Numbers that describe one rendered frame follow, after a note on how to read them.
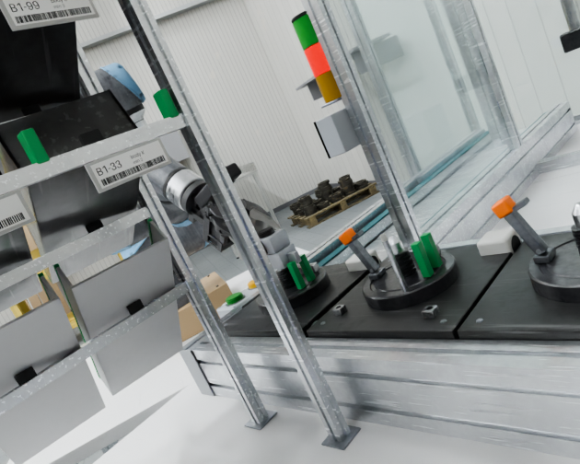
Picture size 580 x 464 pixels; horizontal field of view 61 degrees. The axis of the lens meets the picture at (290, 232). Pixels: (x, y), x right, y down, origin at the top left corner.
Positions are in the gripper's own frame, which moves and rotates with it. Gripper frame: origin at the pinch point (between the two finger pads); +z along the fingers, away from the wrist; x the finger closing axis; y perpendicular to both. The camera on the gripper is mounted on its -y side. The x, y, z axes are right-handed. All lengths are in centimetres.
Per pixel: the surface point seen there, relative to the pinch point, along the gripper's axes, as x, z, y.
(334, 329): 11.5, 21.1, -4.6
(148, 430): 27.7, -0.4, 31.1
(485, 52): -75, 2, -21
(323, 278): -2.0, 11.0, 2.7
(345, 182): -444, -202, 301
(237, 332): 12.0, 4.7, 11.5
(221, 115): -515, -503, 360
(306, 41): -16.5, -11.7, -28.6
